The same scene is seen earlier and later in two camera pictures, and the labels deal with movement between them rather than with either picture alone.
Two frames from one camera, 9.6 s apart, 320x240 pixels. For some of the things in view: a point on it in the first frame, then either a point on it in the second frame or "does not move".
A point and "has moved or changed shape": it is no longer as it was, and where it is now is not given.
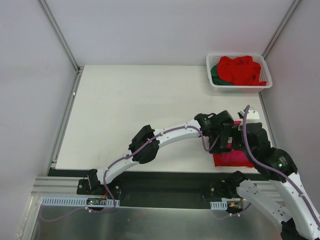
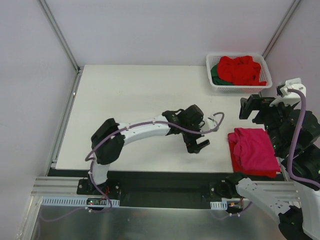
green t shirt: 215,78 does not move
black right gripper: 240,141 → 261,110
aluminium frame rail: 55,186 does not move
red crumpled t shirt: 240,71 does not move
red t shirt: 234,159 → 237,168
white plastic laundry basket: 212,58 does not move
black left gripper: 225,136 → 191,144
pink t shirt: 236,158 has moved or changed shape
